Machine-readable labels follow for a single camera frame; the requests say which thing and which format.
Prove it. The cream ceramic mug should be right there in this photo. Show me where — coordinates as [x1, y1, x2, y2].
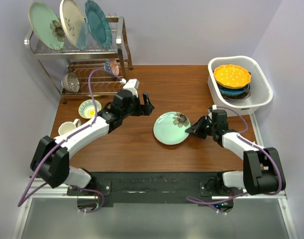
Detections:
[58, 119, 81, 136]

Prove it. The black rimmed cream plate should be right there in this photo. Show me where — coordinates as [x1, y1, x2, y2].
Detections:
[221, 91, 251, 101]

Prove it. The small light blue plate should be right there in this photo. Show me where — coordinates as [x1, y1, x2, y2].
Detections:
[76, 22, 88, 50]

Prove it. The grey patterned bowl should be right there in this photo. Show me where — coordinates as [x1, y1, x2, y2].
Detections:
[61, 72, 80, 93]

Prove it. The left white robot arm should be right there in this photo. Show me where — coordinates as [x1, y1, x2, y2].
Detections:
[30, 90, 154, 195]

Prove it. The blue orange patterned bowl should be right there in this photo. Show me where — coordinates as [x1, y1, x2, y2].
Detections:
[104, 58, 120, 76]

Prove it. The white plastic bin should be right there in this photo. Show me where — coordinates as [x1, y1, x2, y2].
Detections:
[207, 56, 273, 117]

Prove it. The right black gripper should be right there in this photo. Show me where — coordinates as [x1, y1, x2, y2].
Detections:
[185, 115, 216, 139]

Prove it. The orange dotted plate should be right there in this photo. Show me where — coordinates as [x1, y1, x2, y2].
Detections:
[213, 64, 251, 89]

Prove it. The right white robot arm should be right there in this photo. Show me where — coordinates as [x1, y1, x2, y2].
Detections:
[185, 106, 286, 196]

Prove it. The mint green flower plate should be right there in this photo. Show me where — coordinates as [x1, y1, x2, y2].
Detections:
[28, 1, 65, 51]

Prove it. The white plate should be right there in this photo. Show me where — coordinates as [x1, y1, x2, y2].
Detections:
[153, 112, 191, 145]

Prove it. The cream floral plate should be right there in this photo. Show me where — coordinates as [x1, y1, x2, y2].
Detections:
[59, 0, 85, 47]

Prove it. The yellow blue patterned bowl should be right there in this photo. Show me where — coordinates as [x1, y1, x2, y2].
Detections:
[78, 99, 102, 119]

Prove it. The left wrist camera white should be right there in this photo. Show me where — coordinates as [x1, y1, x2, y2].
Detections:
[123, 79, 140, 97]

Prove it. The teal scalloped plate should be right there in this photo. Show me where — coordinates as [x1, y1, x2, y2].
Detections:
[85, 0, 112, 49]

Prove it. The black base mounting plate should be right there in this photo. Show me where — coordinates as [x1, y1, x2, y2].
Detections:
[90, 172, 243, 207]

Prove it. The bright blue dotted plate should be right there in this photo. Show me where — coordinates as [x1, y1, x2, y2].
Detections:
[218, 84, 250, 96]

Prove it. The metal dish rack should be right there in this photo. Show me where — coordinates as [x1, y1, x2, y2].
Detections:
[24, 16, 133, 102]

